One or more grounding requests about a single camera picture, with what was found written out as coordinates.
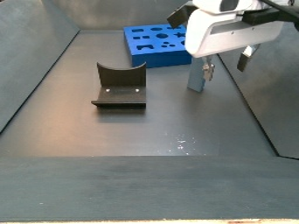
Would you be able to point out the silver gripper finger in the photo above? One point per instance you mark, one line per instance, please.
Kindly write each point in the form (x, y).
(246, 56)

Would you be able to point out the blue shape sorting board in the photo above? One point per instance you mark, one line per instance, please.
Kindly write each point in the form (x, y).
(157, 45)

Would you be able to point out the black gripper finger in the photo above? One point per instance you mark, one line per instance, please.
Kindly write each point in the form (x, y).
(209, 67)

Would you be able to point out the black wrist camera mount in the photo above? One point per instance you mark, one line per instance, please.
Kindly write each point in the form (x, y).
(274, 10)

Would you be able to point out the black curved holder stand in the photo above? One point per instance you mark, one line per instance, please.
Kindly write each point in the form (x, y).
(122, 87)

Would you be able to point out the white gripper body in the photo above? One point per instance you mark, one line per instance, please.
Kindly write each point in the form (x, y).
(215, 28)

